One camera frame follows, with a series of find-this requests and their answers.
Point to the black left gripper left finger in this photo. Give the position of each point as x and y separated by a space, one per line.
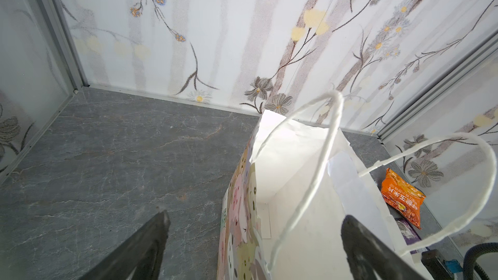
138 257

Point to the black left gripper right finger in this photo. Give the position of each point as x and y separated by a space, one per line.
370 258

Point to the cartoon animal paper bag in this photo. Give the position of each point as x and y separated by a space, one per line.
293 187

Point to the purple candy packet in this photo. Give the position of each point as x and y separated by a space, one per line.
409 234

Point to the orange red snack packet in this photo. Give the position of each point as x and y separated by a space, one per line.
403 197

